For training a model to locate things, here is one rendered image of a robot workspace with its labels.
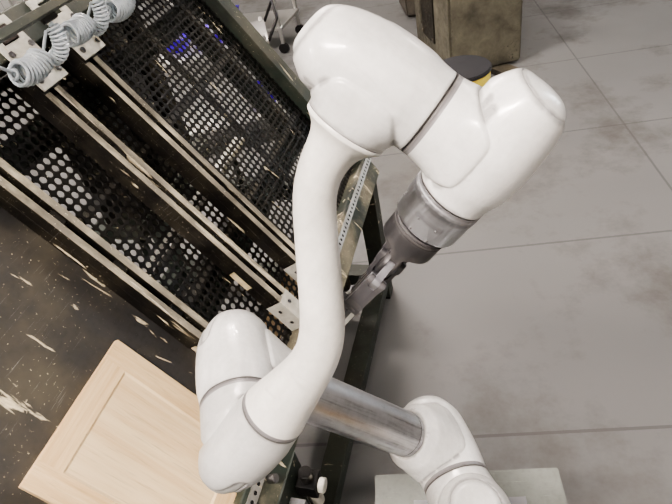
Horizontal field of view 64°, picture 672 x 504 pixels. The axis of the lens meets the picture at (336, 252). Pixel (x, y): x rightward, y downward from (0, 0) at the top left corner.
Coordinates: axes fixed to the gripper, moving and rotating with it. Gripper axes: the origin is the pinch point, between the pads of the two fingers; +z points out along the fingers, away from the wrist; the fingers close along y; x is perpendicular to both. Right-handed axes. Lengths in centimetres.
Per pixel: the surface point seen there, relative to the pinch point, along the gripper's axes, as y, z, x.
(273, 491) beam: -18, 85, 21
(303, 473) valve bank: -27, 84, 25
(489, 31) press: -458, 54, -24
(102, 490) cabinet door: 11, 76, -14
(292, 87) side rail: -149, 54, -66
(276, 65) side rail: -147, 50, -76
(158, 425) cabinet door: -8, 76, -14
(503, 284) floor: -203, 96, 76
